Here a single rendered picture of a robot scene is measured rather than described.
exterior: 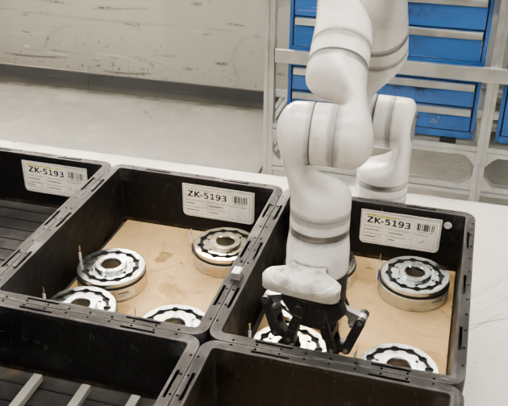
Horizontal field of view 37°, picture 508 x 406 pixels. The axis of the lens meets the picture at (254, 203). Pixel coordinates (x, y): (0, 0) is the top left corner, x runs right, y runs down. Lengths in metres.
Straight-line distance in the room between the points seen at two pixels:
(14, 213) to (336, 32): 0.75
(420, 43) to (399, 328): 1.90
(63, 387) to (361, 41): 0.56
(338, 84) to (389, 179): 0.51
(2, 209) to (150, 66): 2.79
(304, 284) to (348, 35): 0.28
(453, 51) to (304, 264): 2.09
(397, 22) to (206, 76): 3.00
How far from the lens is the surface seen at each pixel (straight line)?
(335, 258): 0.89
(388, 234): 1.23
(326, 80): 0.87
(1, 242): 1.35
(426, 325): 1.13
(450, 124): 3.00
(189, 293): 1.16
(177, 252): 1.26
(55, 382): 1.04
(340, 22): 0.89
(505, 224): 1.68
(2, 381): 1.06
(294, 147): 0.82
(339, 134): 0.81
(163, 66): 4.13
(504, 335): 1.36
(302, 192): 0.85
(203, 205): 1.29
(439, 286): 1.16
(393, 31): 1.12
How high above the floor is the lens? 1.51
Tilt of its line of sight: 29 degrees down
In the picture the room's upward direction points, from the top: 1 degrees clockwise
